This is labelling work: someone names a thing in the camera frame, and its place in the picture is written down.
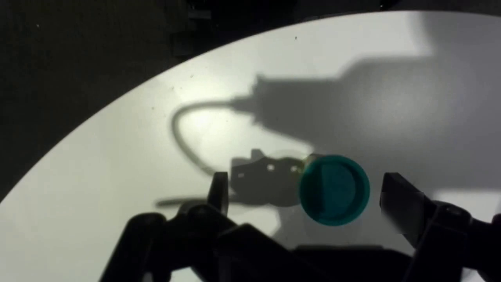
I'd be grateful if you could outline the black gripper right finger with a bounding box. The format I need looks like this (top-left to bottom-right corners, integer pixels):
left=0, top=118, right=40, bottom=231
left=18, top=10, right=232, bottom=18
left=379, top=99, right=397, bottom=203
left=379, top=170, right=501, bottom=282

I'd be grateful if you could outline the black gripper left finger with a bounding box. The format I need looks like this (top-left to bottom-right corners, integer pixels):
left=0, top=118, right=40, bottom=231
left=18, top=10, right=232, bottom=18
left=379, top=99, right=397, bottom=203
left=99, top=170, right=336, bottom=282

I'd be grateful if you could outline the teal lid dough can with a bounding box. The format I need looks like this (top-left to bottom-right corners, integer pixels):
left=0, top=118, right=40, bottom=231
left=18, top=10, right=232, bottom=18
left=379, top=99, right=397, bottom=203
left=298, top=151, right=373, bottom=226

